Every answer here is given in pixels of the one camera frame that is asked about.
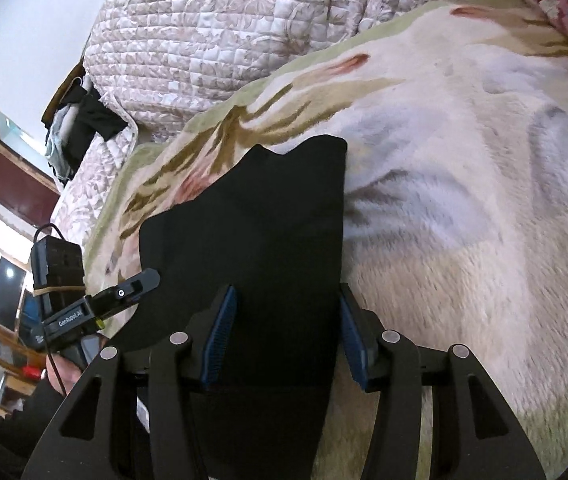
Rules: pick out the person's left hand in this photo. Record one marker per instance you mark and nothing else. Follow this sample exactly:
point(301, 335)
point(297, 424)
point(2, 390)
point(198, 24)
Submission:
point(64, 377)

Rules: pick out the black garment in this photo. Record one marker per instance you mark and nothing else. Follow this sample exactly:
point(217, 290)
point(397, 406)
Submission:
point(94, 120)

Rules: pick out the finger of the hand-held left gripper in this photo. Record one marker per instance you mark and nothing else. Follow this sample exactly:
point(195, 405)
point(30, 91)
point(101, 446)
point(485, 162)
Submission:
point(124, 291)

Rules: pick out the pale blue garment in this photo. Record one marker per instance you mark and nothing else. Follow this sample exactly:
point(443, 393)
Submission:
point(56, 150)

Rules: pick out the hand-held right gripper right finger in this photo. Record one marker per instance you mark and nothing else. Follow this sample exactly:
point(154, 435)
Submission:
point(351, 340)

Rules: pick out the person's left forearm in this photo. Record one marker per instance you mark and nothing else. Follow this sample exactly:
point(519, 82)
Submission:
point(9, 430)

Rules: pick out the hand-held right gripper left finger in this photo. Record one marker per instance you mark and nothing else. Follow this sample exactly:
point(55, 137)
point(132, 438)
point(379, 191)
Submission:
point(219, 340)

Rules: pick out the black pants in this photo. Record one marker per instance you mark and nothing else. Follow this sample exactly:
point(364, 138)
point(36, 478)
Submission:
point(274, 240)

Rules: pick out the floral fleece blanket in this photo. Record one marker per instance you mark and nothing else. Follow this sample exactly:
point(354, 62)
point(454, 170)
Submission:
point(464, 210)

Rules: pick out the dark red wooden door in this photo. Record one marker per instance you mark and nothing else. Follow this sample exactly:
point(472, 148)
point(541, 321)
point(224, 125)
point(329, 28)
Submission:
point(21, 187)

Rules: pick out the beige quilted bedspread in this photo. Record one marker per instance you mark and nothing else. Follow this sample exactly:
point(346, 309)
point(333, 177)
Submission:
point(214, 35)

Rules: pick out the black monitor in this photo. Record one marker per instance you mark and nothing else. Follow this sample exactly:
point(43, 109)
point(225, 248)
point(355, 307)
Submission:
point(6, 292)

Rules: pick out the wooden cabinet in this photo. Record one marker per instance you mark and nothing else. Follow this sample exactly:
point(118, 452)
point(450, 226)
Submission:
point(4, 355)

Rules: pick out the small red container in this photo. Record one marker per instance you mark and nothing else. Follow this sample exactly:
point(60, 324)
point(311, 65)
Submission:
point(30, 372)

